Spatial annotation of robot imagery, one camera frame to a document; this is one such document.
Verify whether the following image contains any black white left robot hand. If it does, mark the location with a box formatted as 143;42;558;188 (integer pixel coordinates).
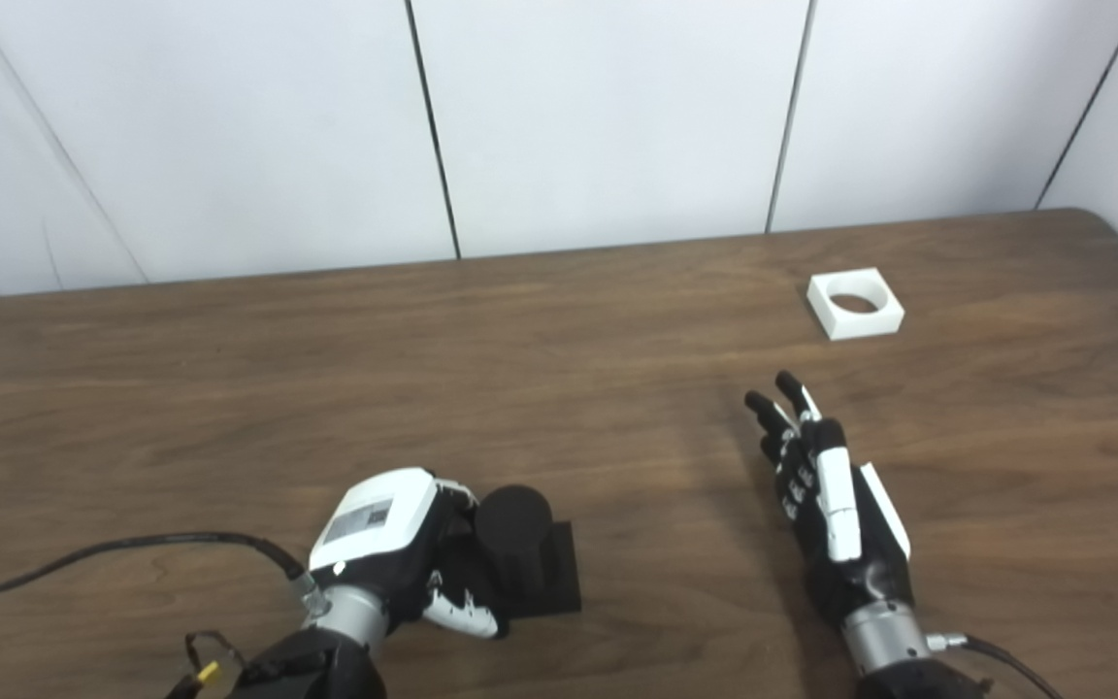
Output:
305;468;511;648

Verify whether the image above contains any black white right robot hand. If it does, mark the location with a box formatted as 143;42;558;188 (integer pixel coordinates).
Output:
744;370;935;677

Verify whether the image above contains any black peg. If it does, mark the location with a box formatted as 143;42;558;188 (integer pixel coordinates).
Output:
474;484;583;618

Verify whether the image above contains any white square piece with hole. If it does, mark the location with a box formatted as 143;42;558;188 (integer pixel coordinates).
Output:
806;268;905;342

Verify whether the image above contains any thick black right wrist cable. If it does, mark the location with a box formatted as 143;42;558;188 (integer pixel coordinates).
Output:
926;631;1067;699

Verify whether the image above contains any thick black wrist cable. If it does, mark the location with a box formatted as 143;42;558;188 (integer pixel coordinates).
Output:
0;530;319;609
926;631;1067;699

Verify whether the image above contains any thin cable with yellow connector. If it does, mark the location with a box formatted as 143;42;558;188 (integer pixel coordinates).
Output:
166;630;251;699

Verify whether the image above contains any thick black left wrist cable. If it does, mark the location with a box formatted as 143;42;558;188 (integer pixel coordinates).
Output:
0;530;319;609

